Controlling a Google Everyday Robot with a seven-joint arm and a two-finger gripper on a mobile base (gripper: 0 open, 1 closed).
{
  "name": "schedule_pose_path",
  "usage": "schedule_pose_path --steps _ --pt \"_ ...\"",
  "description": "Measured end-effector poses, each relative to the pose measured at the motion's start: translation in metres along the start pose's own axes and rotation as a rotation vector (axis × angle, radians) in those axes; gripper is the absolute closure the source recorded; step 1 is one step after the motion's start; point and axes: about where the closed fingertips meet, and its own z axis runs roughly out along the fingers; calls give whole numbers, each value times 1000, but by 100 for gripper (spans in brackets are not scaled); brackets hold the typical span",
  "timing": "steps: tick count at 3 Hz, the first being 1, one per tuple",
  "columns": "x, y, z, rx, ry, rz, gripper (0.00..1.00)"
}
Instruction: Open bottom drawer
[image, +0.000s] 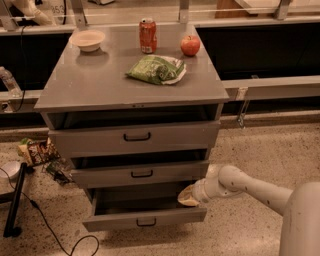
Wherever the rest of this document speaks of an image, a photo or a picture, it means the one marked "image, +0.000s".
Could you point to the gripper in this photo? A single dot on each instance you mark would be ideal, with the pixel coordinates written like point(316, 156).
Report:
point(199, 192)

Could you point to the grey bottom drawer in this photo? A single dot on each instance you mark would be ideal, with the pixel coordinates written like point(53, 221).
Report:
point(140, 206)

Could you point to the grey drawer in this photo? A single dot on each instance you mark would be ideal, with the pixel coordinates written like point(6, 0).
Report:
point(121, 140)
point(139, 174)
point(140, 206)

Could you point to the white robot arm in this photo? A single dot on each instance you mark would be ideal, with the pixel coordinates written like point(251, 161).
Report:
point(300, 208)

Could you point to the grey middle drawer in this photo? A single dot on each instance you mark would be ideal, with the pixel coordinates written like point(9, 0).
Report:
point(139, 174)

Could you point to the grey drawer cabinet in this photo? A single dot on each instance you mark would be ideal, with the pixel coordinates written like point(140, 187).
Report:
point(92, 90)

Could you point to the grey top drawer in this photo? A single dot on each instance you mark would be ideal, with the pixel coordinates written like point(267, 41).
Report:
point(121, 140)

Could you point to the green chip bag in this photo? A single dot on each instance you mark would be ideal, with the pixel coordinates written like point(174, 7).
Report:
point(158, 70)

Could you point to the dark green wrapper on floor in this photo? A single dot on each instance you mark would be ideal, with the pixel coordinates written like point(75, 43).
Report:
point(59, 170)

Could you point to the red apple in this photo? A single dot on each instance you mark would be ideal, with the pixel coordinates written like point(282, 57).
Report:
point(190, 45)

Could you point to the brown snack bag on floor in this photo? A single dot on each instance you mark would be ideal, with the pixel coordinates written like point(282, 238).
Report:
point(37, 152)

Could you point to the black stand leg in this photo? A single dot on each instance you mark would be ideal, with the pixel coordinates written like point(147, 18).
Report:
point(13, 197)

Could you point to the orange soda can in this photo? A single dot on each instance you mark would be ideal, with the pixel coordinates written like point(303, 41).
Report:
point(147, 35)

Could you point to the white round floor base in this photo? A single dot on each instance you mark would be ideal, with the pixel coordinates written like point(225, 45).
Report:
point(10, 170)

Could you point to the white bowl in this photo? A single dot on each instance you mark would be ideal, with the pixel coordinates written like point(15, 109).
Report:
point(88, 40)

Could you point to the clear plastic bottle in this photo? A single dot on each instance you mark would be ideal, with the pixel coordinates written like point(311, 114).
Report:
point(10, 83)

